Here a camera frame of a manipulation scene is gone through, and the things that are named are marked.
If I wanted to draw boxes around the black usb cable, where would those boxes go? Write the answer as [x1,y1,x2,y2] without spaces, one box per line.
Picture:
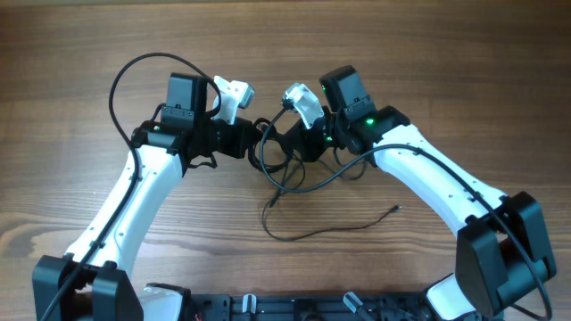
[247,117,402,243]

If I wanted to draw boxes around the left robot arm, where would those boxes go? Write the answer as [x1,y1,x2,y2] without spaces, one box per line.
[32,73,258,320]

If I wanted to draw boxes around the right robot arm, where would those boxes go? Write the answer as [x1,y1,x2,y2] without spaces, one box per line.
[282,65,557,320]

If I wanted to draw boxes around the left camera black cable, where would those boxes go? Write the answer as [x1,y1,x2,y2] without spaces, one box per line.
[38,52,223,321]

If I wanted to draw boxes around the camera black cable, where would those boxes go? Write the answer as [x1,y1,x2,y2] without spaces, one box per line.
[259,100,553,320]
[38,52,223,321]

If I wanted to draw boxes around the right camera black cable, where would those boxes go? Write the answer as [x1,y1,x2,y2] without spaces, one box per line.
[259,100,553,320]

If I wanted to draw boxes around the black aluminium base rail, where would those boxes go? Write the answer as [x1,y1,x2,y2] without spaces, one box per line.
[146,292,438,321]

